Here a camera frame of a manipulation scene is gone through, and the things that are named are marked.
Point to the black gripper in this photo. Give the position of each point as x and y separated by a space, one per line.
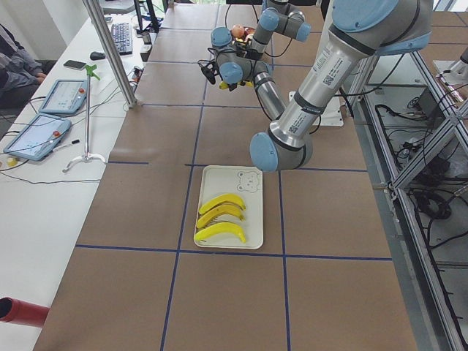
254 54
232 86

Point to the yellow banana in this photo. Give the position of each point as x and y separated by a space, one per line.
232 86
229 198
220 210

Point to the yellow-green banana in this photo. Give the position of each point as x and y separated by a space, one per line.
221 228

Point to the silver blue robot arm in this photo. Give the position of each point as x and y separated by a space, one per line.
359 29
279 17

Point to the brown wicker basket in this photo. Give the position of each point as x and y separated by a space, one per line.
249 32

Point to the red apple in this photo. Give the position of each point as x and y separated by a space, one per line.
238 31

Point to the black computer keyboard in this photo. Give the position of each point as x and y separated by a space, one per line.
122 38

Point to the black computer mouse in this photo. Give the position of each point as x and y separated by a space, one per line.
95 56

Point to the white bear print tray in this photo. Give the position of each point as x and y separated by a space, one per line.
246 182

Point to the silver stand with green clip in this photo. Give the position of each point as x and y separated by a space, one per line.
87 156

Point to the black smartphone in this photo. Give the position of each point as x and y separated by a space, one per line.
76 65

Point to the blue teach pendant far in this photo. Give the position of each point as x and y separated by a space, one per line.
65 97

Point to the blue teach pendant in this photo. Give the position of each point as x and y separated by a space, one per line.
65 97
39 137

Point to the black marker pen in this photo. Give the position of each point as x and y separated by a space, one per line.
73 142

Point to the blue teach pendant near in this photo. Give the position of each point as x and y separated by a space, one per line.
39 137

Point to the seated person in grey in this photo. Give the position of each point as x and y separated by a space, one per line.
21 74

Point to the red cylinder tube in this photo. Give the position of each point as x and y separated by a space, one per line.
23 313

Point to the grey aluminium frame post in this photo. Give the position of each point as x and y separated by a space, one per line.
96 15

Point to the aluminium frame rack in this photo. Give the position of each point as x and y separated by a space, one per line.
412 112

